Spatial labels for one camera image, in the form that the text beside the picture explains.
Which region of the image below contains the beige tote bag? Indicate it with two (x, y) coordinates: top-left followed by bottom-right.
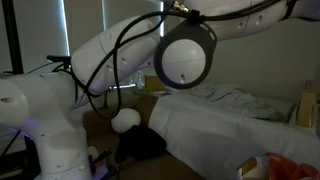
(289, 79), (320, 130)

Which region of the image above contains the crumpled white duvet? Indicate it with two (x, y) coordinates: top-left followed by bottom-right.
(165, 83), (295, 122)

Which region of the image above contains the white round fabric bag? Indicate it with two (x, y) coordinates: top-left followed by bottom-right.
(235, 156), (268, 180)

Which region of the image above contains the white bed mattress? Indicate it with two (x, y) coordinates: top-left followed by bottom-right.
(148, 83), (320, 180)

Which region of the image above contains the black vertical pole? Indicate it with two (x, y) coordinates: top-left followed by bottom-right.
(1, 0), (24, 75)

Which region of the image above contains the cardboard box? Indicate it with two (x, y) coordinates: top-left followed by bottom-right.
(143, 75), (168, 94)

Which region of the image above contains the black cloth bundle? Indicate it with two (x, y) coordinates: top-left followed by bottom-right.
(114, 124), (168, 164)

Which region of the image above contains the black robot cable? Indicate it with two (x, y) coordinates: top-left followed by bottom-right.
(70, 0), (288, 120)

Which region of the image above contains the purple lit control device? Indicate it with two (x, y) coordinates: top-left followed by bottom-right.
(87, 148), (122, 180)

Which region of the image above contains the orange white striped towel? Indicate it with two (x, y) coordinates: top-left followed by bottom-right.
(254, 152), (320, 180)

